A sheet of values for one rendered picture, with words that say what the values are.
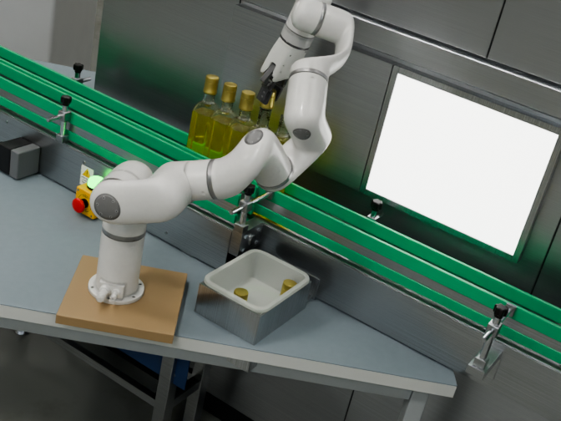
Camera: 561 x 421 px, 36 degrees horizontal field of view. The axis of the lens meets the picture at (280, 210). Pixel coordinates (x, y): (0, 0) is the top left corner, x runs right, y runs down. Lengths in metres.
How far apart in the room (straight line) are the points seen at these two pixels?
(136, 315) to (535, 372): 0.87
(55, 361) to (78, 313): 1.12
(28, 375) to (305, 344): 1.23
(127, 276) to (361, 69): 0.74
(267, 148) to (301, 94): 0.14
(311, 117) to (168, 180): 0.32
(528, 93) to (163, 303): 0.93
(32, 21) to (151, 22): 1.80
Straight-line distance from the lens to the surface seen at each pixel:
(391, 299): 2.05
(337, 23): 1.94
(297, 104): 1.78
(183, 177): 1.76
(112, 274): 1.93
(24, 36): 4.31
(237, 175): 1.73
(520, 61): 2.01
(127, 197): 1.75
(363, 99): 2.14
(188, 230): 2.19
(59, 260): 2.14
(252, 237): 2.13
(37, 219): 2.30
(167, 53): 2.50
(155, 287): 2.03
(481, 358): 1.90
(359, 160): 2.18
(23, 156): 2.45
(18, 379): 2.95
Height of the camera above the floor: 1.89
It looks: 27 degrees down
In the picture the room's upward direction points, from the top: 13 degrees clockwise
